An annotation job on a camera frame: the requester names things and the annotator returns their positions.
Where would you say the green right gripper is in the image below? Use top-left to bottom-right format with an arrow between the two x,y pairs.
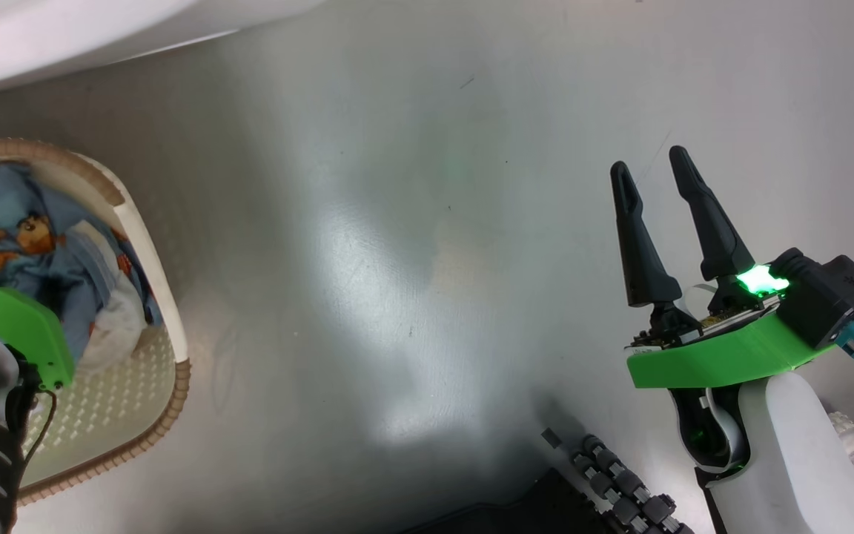
610,145 -> 835,389

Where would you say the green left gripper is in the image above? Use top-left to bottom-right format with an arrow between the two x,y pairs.
0,241 -> 76,392

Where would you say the white front-load washing machine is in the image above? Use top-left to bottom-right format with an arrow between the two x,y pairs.
0,0 -> 328,101

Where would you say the black grey cable chain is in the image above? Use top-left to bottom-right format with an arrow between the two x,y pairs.
542,429 -> 695,534

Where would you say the cream perforated laundry basket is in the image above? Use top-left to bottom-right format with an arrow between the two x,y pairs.
0,137 -> 192,507

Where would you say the white light-blue garment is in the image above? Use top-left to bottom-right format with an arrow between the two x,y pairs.
64,221 -> 152,373

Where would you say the blue bear print garment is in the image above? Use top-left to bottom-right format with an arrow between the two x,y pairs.
0,162 -> 165,357

